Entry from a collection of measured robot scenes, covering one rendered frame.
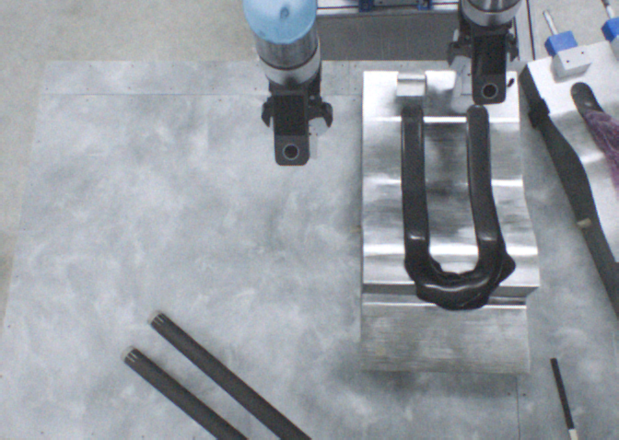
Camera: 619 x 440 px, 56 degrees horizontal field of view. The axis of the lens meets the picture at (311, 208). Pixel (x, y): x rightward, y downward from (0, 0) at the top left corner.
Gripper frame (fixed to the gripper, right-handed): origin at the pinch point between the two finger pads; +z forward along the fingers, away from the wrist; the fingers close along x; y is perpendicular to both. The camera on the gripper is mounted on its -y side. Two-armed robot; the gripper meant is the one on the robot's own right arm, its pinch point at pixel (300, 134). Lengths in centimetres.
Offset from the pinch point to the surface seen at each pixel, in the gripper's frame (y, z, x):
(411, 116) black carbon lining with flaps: 6.1, 6.5, -18.1
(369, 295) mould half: -24.1, 8.3, -11.3
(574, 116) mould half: 7.4, 9.1, -46.2
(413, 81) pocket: 13.6, 8.6, -18.8
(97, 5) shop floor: 88, 95, 84
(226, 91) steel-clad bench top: 14.7, 15.0, 15.9
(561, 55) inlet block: 17.7, 6.8, -44.0
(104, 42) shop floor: 72, 95, 79
